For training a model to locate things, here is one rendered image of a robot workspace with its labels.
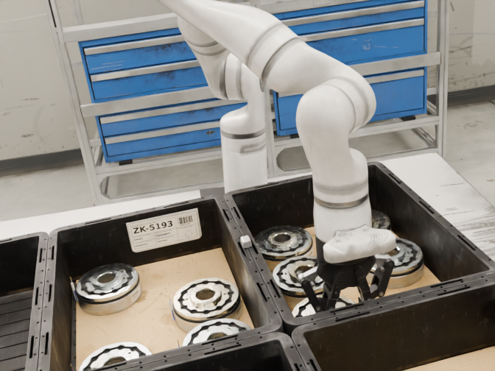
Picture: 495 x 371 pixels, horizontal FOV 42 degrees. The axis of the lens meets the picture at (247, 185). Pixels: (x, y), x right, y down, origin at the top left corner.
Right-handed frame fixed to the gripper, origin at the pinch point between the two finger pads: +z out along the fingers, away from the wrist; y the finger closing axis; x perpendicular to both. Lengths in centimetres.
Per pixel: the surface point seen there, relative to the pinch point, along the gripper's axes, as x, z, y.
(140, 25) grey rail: -203, -7, 16
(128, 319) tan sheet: -13.8, 2.2, 31.1
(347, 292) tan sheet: -8.1, 2.2, -2.8
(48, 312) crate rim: -5.3, -7.8, 40.4
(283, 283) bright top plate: -10.3, -0.6, 6.6
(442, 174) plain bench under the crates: -63, 15, -47
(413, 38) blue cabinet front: -195, 17, -102
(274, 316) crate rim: 6.4, -7.8, 11.7
